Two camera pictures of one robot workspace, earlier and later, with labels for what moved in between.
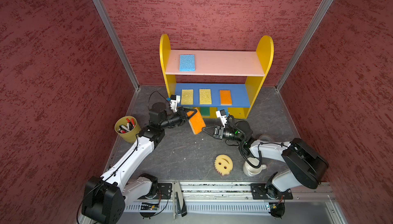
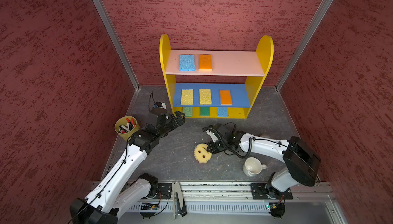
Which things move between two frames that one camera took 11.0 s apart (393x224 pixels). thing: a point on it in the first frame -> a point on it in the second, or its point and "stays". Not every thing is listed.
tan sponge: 196,121 -> 205,63
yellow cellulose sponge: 187,96 stays
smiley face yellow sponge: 223,164 -> 201,153
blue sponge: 187,63 stays
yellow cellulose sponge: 205,96 stays
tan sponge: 225,97 stays
